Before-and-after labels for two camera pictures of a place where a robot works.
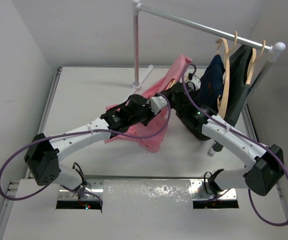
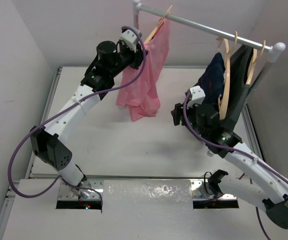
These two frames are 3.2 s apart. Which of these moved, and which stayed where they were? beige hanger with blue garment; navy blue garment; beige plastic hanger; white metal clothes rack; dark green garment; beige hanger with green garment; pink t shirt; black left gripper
Moved: beige plastic hanger; black left gripper; pink t shirt
Stayed: beige hanger with blue garment; dark green garment; beige hanger with green garment; white metal clothes rack; navy blue garment
